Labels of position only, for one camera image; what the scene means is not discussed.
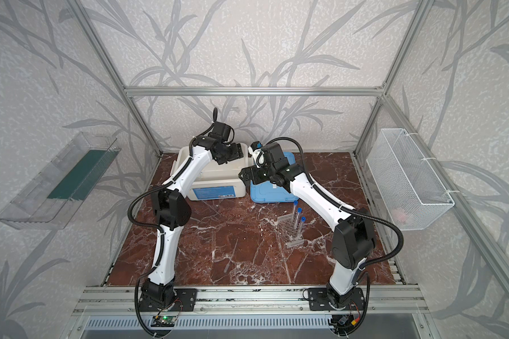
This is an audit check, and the blue plastic bin lid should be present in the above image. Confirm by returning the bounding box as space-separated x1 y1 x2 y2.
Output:
249 151 300 204

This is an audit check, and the white plastic storage bin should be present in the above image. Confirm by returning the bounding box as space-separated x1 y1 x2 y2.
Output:
169 144 250 201

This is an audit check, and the clear acrylic test tube rack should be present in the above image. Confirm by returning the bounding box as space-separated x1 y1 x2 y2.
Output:
277 213 305 249

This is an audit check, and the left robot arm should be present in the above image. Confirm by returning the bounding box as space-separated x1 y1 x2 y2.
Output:
127 108 243 338

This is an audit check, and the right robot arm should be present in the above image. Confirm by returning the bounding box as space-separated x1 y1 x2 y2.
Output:
238 137 404 337

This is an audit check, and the pink item in basket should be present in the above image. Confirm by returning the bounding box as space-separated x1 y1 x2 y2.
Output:
391 208 411 225

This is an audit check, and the green circuit board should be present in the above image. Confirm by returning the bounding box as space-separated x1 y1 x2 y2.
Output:
151 315 178 328

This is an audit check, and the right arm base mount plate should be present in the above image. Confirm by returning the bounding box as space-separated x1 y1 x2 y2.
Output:
304 287 366 311

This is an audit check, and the white wire mesh basket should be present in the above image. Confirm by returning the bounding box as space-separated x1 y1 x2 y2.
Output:
366 129 455 231

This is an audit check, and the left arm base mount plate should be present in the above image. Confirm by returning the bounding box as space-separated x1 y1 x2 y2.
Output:
139 288 198 312

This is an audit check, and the clear acrylic wall shelf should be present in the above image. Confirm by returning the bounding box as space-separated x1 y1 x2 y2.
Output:
0 132 121 230

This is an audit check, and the aluminium front rail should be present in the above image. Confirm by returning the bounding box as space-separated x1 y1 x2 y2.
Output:
72 285 429 316

